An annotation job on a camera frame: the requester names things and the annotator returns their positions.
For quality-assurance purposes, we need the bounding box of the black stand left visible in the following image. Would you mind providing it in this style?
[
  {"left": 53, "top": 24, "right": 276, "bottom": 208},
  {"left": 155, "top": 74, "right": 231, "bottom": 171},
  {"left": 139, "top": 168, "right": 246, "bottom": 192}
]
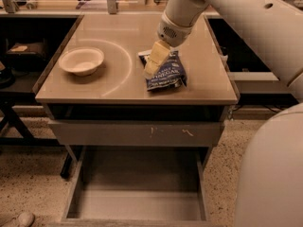
[{"left": 0, "top": 38, "right": 74, "bottom": 180}]

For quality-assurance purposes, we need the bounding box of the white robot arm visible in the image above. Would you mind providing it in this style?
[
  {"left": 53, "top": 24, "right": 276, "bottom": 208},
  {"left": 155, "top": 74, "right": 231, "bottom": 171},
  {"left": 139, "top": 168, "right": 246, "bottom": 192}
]
[{"left": 157, "top": 0, "right": 303, "bottom": 227}]

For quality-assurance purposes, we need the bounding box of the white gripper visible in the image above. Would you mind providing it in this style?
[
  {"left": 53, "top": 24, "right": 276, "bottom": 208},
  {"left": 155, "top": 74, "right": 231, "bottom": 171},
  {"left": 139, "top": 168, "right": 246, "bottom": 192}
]
[{"left": 144, "top": 12, "right": 193, "bottom": 79}]

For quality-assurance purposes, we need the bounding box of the open lower drawer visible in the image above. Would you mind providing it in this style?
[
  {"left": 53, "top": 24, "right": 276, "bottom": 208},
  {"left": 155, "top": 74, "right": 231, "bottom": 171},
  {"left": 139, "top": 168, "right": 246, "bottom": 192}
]
[{"left": 62, "top": 147, "right": 211, "bottom": 227}]

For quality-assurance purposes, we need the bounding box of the blue potato chip bag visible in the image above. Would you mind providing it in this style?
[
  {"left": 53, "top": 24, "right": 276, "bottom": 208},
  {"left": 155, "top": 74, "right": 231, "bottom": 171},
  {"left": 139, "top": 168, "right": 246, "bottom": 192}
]
[{"left": 146, "top": 50, "right": 187, "bottom": 92}]

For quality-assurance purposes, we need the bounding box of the white paper bowl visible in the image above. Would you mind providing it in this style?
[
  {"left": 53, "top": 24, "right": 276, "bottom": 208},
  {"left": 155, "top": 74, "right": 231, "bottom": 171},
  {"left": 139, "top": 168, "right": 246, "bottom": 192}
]
[{"left": 59, "top": 47, "right": 104, "bottom": 77}]

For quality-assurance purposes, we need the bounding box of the grey drawer cabinet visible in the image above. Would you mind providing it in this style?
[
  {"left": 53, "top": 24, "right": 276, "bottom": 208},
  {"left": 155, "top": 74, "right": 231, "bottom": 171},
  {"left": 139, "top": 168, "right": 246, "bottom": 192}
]
[{"left": 36, "top": 13, "right": 239, "bottom": 148}]

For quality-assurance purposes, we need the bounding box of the white shoe tip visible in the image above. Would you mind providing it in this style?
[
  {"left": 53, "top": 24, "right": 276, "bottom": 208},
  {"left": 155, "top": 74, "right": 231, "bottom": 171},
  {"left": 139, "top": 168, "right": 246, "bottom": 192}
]
[{"left": 0, "top": 212, "right": 35, "bottom": 227}]

